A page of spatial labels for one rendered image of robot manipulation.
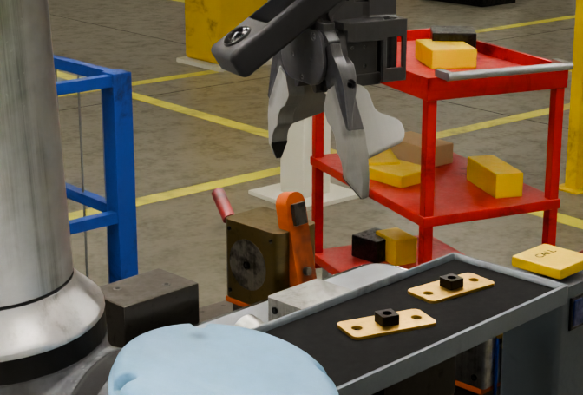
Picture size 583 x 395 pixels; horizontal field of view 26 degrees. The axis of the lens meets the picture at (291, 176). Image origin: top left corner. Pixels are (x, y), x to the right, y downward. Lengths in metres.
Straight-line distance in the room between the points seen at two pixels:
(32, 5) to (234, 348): 0.20
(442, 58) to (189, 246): 1.61
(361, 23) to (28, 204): 0.46
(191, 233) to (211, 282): 0.57
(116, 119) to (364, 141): 2.43
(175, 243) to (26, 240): 4.35
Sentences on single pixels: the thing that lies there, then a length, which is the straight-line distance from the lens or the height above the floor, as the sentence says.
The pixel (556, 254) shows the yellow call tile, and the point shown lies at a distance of 1.34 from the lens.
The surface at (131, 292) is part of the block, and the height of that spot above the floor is 1.03.
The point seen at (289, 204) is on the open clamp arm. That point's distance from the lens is 1.70.
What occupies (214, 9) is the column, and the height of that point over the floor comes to 0.41.
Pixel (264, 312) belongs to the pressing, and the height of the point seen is 1.00.
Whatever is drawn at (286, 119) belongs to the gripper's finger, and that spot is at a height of 1.34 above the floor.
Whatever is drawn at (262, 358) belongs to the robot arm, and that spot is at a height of 1.33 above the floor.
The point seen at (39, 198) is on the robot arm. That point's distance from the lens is 0.65.
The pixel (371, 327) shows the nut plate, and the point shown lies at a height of 1.16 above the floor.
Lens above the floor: 1.59
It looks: 16 degrees down
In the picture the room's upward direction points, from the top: straight up
